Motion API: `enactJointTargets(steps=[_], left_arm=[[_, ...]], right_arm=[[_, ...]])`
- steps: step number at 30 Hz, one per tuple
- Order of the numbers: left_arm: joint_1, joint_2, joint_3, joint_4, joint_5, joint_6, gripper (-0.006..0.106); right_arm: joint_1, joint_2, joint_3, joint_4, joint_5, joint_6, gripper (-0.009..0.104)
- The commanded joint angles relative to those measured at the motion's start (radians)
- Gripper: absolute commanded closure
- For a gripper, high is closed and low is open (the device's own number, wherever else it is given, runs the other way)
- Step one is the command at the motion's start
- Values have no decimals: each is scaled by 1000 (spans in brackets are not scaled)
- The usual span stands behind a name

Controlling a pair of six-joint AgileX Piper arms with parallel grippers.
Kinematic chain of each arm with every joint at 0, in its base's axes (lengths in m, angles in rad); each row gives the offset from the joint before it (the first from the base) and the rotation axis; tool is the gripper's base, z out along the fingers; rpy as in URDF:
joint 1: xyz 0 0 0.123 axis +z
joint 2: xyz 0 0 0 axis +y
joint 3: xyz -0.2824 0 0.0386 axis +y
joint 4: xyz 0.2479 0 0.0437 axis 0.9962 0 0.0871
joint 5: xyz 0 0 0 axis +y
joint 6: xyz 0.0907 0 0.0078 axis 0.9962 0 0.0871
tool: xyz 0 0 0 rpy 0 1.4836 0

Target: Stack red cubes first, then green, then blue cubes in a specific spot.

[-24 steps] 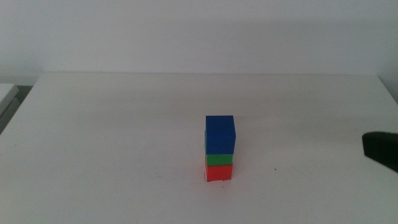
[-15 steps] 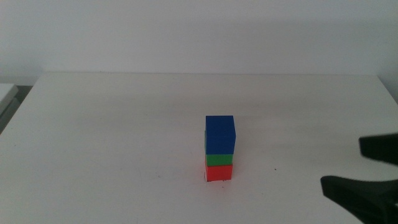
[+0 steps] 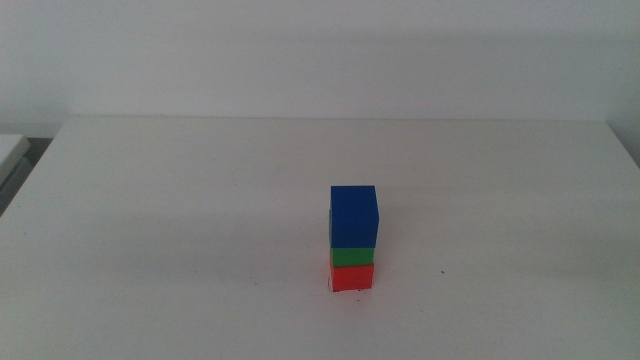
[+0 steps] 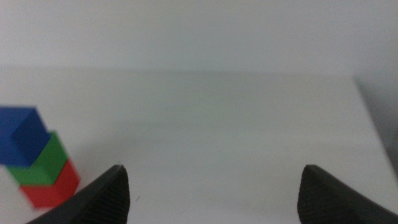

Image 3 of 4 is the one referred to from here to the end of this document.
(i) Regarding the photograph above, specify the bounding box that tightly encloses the blue cube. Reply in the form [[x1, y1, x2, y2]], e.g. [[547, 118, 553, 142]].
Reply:
[[328, 185, 380, 250]]

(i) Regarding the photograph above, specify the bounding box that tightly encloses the green cube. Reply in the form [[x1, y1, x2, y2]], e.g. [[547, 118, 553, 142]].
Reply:
[[327, 209, 376, 268]]

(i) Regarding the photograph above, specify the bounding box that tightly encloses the red cube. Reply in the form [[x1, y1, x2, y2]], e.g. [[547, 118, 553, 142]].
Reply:
[[328, 249, 376, 293]]

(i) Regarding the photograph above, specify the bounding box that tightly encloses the white side table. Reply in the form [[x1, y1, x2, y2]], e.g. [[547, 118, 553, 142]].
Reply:
[[0, 133, 32, 189]]

